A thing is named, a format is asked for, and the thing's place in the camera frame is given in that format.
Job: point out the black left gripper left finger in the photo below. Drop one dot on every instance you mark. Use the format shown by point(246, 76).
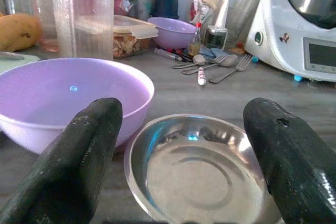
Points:
point(68, 166)

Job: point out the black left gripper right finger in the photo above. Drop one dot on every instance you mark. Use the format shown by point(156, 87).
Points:
point(294, 161)

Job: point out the large purple plastic bowl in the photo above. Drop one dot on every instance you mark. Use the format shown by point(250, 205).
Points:
point(65, 95)

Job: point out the stainless steel bowl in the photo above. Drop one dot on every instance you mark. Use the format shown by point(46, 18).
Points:
point(194, 171)

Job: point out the metal fork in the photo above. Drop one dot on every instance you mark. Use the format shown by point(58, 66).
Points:
point(202, 66)
point(231, 70)

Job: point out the light green plate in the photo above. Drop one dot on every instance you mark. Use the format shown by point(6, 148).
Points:
point(15, 61)

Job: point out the metal spoon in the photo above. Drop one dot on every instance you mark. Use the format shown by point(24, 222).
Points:
point(228, 60)
point(193, 61)

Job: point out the white kitchen food processor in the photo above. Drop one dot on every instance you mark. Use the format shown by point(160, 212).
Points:
point(296, 24)

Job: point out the clear lidded food container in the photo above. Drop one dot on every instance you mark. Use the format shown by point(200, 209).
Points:
point(131, 37)

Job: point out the yellow mango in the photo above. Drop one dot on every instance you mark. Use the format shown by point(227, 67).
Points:
point(17, 32)

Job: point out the small glass jar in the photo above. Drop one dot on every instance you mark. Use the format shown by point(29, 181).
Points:
point(215, 37)

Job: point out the plastic syringe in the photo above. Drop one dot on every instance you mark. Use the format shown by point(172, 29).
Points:
point(168, 54)

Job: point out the small red-capped sauce bottle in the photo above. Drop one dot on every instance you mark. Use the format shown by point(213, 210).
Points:
point(195, 43)

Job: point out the clear ribbed plastic container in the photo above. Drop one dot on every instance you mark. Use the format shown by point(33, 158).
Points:
point(84, 11)

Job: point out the clear plastic bottle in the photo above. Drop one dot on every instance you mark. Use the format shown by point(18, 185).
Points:
point(244, 11)

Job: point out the small purple plastic bowl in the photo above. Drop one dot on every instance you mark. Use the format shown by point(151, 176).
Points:
point(173, 31)

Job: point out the black jar with orange rim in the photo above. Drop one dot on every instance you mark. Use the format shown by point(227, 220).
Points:
point(165, 5)

